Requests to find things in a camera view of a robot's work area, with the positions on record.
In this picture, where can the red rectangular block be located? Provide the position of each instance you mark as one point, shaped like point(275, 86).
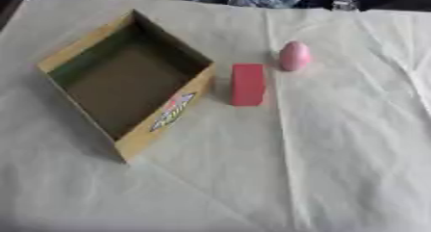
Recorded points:
point(247, 83)

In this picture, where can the tan open cardboard box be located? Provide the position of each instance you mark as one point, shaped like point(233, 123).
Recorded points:
point(129, 82)

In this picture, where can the pink egg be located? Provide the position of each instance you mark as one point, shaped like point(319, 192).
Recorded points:
point(294, 56)

